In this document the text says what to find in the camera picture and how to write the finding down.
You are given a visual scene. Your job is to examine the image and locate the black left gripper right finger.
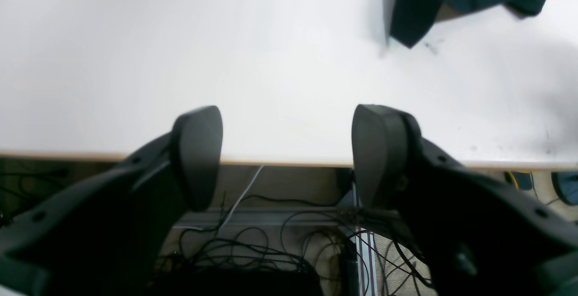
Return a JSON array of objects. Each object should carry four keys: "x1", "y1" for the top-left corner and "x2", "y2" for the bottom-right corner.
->
[{"x1": 352, "y1": 105, "x2": 577, "y2": 296}]

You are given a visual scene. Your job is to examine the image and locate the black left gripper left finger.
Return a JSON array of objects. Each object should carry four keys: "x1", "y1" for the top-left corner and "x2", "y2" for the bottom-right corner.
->
[{"x1": 0, "y1": 106, "x2": 223, "y2": 296}]

